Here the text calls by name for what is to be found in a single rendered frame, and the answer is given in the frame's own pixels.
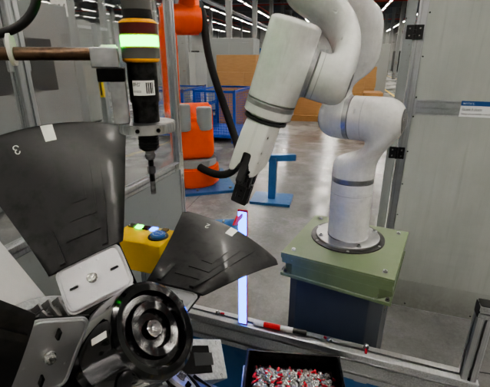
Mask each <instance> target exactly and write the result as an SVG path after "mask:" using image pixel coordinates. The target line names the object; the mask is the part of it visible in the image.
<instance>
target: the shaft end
mask: <svg viewBox="0 0 490 387"><path fill-rule="evenodd" d="M147 331H148V333H149V334H150V335H151V336H153V337H157V336H159V335H160V334H161V331H162V327H161V324H160V323H159V321H157V320H156V319H152V320H150V321H149V322H148V324H147Z"/></svg>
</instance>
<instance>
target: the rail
mask: <svg viewBox="0 0 490 387"><path fill-rule="evenodd" d="M216 311H218V309H211V308H208V307H205V306H199V305H196V304H194V306H193V307H192V308H191V309H190V311H189V312H188V314H189V316H190V320H191V323H192V328H193V336H196V337H199V338H202V339H220V341H221V343H222V344H224V345H228V346H232V347H236V348H239V349H244V350H247V349H261V350H271V351H281V352H301V353H312V354H323V355H333V356H340V362H341V366H342V371H343V377H346V378H348V379H354V380H356V381H360V382H364V383H368V384H371V385H376V386H379V387H479V383H478V378H477V381H476V382H470V381H466V380H463V379H461V378H460V373H459V368H456V367H453V366H450V365H444V364H441V363H437V362H431V361H428V360H424V359H419V358H415V357H411V356H406V355H403V354H399V353H396V352H390V351H386V350H383V349H377V348H374V347H371V346H369V349H367V354H365V349H364V348H363V346H364V345H361V344H358V343H354V342H349V341H345V340H341V339H336V338H333V337H330V338H331V339H332V342H331V343H328V342H327V341H326V339H324V338H323V337H324V336H323V335H320V334H316V333H313V332H307V333H306V336H301V335H297V334H293V333H290V332H283V331H279V330H275V329H268V328H265V327H262V326H255V325H254V324H253V321H254V320H255V319H253V318H250V317H247V325H244V324H240V323H239V315H237V314H233V313H228V312H224V311H221V310H219V312H220V313H224V315H223V314H219V316H218V315H215V312H216ZM326 337H327V338H328V337H329V336H326Z"/></svg>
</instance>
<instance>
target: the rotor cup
mask: <svg viewBox="0 0 490 387"><path fill-rule="evenodd" d="M87 314H88V315H90V318H89V320H88V321H89V324H88V328H87V331H86V333H85V335H84V338H83V341H82V344H81V347H80V349H79V351H78V355H77V357H76V360H75V362H74V365H73V368H72V370H71V374H70V375H69V378H68V381H67V382H66V383H65V384H64V385H63V386H62V387H135V386H137V385H140V384H142V383H144V382H145V383H149V385H146V386H145V387H153V386H156V385H158V384H161V383H162V382H166V381H167V380H169V379H172V378H173V377H175V375H176V374H177V373H178V372H179V371H180V370H182V368H183V367H184V366H185V365H186V363H187V361H188V359H189V357H190V354H191V350H192V346H193V328H192V323H191V320H190V316H189V314H188V311H187V309H186V307H185V305H184V304H183V303H182V301H181V300H180V298H179V297H178V296H177V295H176V294H175V293H174V292H173V291H172V290H170V289H169V288H167V287H166V286H164V285H162V284H159V283H156V282H150V281H144V282H139V283H134V284H131V285H130V286H127V287H126V288H124V289H123V290H122V291H120V292H119V293H117V294H116V295H114V296H112V297H111V298H110V299H108V300H107V301H106V302H104V303H101V304H99V305H97V306H95V307H93V308H91V309H89V310H87V311H86V312H84V313H82V314H80V315H87ZM152 319H156V320H157V321H159V323H160V324H161V327H162V331H161V334H160V335H159V336H157V337H153V336H151V335H150V334H149V333H148V331H147V324H148V322H149V321H150V320H152ZM104 331H106V333H107V338H105V339H103V340H101V341H100V342H98V343H97V344H95V345H93V346H91V340H92V339H93V338H94V337H96V336H98V335H100V334H101V333H103V332H104Z"/></svg>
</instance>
